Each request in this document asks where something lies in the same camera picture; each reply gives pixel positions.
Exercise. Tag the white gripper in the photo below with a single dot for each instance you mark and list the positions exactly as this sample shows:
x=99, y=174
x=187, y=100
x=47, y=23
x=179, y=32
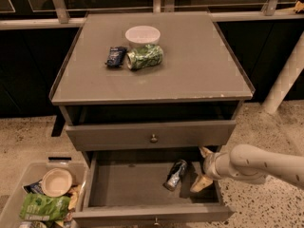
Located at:
x=210, y=165

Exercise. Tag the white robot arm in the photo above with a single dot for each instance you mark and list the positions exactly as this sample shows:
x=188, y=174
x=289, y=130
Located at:
x=249, y=163

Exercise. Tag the closed grey top drawer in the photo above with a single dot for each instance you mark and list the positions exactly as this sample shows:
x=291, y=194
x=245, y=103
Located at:
x=96, y=137

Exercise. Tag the brass top drawer knob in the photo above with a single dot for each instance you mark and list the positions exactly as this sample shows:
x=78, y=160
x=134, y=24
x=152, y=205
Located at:
x=154, y=138

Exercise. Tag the brass drawer knob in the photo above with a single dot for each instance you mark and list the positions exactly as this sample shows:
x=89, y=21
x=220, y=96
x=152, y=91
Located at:
x=156, y=222
x=154, y=138

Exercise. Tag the grey wooden drawer cabinet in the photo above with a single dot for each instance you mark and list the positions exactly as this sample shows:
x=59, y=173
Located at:
x=197, y=80

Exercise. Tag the brass middle drawer knob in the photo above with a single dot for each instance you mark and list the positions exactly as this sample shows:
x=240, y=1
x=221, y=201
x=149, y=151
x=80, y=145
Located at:
x=156, y=222

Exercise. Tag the open grey middle drawer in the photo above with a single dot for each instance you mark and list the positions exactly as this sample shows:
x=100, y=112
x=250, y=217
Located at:
x=125, y=187

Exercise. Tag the crushed green soda can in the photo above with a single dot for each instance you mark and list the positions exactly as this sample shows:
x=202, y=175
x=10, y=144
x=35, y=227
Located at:
x=145, y=56

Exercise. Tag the yellow snack bag in bin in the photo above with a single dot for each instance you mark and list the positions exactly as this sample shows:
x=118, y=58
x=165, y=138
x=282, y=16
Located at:
x=74, y=193

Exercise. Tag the dark blue snack packet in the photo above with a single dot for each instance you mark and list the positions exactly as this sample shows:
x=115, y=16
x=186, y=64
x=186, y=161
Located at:
x=115, y=57

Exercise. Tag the white round bowl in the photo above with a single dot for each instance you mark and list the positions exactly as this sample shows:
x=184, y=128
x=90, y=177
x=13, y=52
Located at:
x=142, y=35

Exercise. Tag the beige paper bowl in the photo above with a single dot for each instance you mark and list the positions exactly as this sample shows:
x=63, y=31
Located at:
x=56, y=182

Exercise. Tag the blue snack bag in bin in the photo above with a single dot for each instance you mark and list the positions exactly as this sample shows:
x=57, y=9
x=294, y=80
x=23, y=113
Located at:
x=34, y=188

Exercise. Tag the grey metal railing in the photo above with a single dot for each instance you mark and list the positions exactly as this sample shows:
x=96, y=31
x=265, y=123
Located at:
x=65, y=13

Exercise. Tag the green chip bag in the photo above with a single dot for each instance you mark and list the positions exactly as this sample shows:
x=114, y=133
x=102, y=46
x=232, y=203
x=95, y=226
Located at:
x=44, y=208

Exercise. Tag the clear plastic storage bin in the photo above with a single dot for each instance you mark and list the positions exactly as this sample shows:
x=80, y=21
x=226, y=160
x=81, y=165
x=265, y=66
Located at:
x=35, y=171

